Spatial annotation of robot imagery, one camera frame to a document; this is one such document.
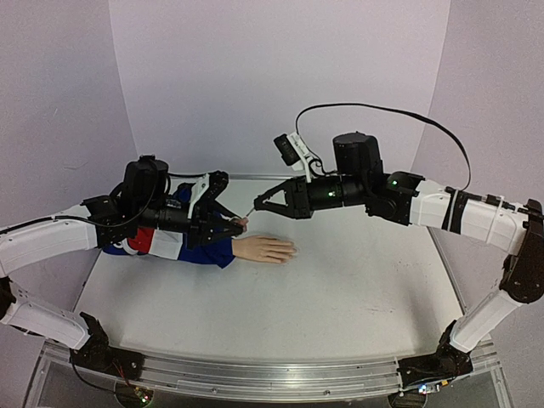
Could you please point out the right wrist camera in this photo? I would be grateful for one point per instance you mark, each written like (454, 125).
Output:
(298, 157)

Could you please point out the pink nail polish bottle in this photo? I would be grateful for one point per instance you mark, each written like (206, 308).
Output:
(243, 222)

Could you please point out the mannequin hand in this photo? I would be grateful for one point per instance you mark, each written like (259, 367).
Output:
(263, 249)

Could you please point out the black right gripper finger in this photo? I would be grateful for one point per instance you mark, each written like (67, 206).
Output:
(290, 211)
(280, 193)

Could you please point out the blue red white jacket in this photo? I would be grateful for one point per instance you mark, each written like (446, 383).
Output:
(172, 246)

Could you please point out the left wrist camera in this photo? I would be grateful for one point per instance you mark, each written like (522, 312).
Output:
(205, 190)

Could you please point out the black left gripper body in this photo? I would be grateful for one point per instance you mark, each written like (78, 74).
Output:
(152, 216)

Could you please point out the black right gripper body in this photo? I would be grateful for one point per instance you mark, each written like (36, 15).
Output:
(298, 198)

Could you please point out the aluminium front rail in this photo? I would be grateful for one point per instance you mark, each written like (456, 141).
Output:
(277, 382)

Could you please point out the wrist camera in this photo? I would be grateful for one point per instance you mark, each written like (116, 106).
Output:
(298, 157)
(205, 190)

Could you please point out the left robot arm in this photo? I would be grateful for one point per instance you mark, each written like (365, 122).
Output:
(41, 241)

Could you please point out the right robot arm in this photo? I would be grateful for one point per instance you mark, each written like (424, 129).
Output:
(474, 232)

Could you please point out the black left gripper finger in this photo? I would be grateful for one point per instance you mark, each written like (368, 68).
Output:
(215, 235)
(220, 213)

